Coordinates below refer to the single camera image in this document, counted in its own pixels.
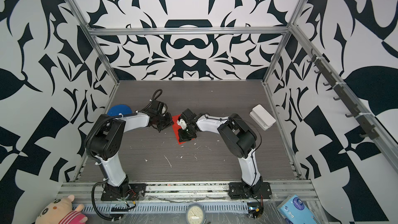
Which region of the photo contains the red square paper sheet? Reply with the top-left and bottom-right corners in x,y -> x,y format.
172,115 -> 184,145

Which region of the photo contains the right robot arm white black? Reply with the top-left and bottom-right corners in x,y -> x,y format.
177,109 -> 262,187

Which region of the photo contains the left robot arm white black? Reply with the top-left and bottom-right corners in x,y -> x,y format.
84,100 -> 173,187

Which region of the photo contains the blue cloth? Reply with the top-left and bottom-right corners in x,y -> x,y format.
107,104 -> 133,116

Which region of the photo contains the white rectangular box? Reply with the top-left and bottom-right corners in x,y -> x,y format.
249,104 -> 276,131

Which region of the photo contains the round analog clock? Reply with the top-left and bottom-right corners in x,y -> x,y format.
186,204 -> 206,224

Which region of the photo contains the blue tissue pack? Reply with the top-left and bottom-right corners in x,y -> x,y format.
276,195 -> 320,224

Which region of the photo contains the pink plush toy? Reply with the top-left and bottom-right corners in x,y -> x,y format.
35,195 -> 88,224

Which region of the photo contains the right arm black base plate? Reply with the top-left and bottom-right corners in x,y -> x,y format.
228,181 -> 272,200

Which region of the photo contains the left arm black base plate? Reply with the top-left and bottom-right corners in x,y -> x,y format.
101,183 -> 147,201

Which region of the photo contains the white slotted cable duct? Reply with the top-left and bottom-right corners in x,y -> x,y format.
96,202 -> 249,215

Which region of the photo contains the black cable at left base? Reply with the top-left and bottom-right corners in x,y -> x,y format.
90,178 -> 137,222

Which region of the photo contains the black wall hook rack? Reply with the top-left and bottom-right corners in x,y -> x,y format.
308,54 -> 380,140

